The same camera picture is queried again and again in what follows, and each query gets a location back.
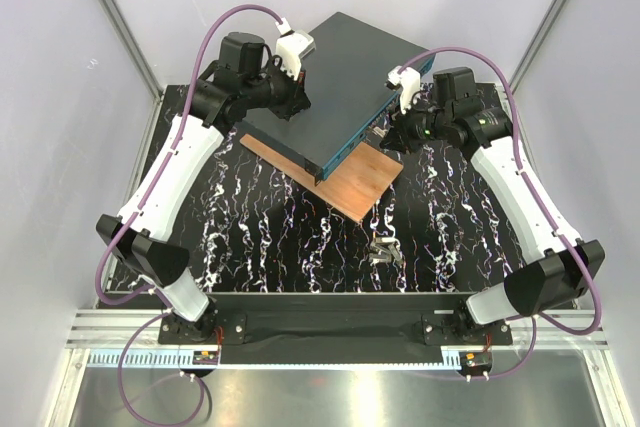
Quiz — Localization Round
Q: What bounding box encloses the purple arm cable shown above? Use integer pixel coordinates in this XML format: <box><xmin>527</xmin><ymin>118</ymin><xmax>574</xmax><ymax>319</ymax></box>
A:
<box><xmin>94</xmin><ymin>4</ymin><xmax>291</xmax><ymax>425</ymax></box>
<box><xmin>394</xmin><ymin>46</ymin><xmax>604</xmax><ymax>381</ymax></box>

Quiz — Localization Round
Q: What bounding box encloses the wooden board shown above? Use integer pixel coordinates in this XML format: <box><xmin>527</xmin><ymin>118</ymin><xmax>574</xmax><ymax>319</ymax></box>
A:
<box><xmin>240</xmin><ymin>134</ymin><xmax>403</xmax><ymax>222</ymax></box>

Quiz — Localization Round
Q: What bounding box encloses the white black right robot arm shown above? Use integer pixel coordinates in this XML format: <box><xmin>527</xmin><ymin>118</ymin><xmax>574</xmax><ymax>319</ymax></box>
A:
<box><xmin>381</xmin><ymin>67</ymin><xmax>605</xmax><ymax>344</ymax></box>

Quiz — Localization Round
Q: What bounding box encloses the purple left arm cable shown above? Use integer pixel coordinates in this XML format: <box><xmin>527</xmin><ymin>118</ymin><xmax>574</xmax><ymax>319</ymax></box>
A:
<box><xmin>94</xmin><ymin>4</ymin><xmax>291</xmax><ymax>425</ymax></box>

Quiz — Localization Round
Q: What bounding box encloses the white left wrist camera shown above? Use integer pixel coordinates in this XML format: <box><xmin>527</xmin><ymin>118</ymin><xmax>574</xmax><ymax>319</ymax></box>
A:
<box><xmin>275</xmin><ymin>30</ymin><xmax>315</xmax><ymax>80</ymax></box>

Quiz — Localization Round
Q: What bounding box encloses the right aluminium frame post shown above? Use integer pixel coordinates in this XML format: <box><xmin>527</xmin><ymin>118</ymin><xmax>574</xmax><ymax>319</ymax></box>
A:
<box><xmin>510</xmin><ymin>0</ymin><xmax>570</xmax><ymax>93</ymax></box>

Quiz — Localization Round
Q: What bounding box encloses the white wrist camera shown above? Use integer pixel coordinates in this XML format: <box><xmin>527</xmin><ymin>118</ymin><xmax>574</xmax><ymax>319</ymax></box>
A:
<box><xmin>387</xmin><ymin>66</ymin><xmax>421</xmax><ymax>114</ymax></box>
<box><xmin>275</xmin><ymin>30</ymin><xmax>315</xmax><ymax>80</ymax></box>

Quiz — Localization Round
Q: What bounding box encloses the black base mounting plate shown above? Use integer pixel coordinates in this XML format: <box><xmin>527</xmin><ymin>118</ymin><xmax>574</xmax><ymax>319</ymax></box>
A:
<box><xmin>158</xmin><ymin>293</ymin><xmax>513</xmax><ymax>369</ymax></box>

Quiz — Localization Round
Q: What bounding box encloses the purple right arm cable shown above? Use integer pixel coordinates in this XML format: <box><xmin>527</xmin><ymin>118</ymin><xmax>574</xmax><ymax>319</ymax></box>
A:
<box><xmin>394</xmin><ymin>46</ymin><xmax>604</xmax><ymax>381</ymax></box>

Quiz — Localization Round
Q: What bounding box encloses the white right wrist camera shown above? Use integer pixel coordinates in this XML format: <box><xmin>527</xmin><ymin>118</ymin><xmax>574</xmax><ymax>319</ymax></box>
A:
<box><xmin>387</xmin><ymin>66</ymin><xmax>421</xmax><ymax>114</ymax></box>

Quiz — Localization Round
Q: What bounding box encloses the aluminium frame post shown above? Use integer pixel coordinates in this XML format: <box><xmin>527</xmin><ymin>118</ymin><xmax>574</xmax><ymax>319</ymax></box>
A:
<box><xmin>510</xmin><ymin>0</ymin><xmax>570</xmax><ymax>93</ymax></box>
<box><xmin>69</xmin><ymin>0</ymin><xmax>165</xmax><ymax>101</ymax></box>

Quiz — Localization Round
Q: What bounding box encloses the left aluminium frame post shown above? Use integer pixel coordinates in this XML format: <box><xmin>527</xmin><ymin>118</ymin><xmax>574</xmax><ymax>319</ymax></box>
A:
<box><xmin>69</xmin><ymin>0</ymin><xmax>165</xmax><ymax>101</ymax></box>

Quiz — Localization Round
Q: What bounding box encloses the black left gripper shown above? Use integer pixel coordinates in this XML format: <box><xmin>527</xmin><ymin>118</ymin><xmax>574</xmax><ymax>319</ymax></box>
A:
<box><xmin>243</xmin><ymin>56</ymin><xmax>312</xmax><ymax>121</ymax></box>

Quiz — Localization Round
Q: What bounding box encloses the dark grey network switch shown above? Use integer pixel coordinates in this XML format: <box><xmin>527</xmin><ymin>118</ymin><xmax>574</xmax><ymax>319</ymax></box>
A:
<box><xmin>239</xmin><ymin>12</ymin><xmax>425</xmax><ymax>183</ymax></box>

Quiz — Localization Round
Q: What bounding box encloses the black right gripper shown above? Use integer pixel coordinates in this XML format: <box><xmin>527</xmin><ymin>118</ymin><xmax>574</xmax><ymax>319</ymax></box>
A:
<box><xmin>379</xmin><ymin>95</ymin><xmax>451</xmax><ymax>156</ymax></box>

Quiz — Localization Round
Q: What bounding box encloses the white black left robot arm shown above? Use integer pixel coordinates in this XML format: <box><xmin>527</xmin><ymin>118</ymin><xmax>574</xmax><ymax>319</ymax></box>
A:
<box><xmin>96</xmin><ymin>31</ymin><xmax>315</xmax><ymax>343</ymax></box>

